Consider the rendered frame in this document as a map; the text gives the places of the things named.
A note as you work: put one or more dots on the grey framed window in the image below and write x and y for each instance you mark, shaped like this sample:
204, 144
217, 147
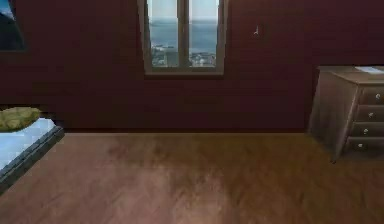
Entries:
183, 36

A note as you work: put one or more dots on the brown chest of drawers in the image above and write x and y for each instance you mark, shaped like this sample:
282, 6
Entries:
346, 110

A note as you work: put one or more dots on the bed with pale blue sheet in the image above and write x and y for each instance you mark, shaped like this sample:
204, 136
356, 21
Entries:
23, 146

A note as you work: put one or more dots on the green pillow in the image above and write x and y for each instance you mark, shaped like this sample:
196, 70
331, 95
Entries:
16, 117

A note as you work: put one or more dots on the dark framed wall picture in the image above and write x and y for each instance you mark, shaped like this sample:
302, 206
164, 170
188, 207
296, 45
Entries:
9, 31

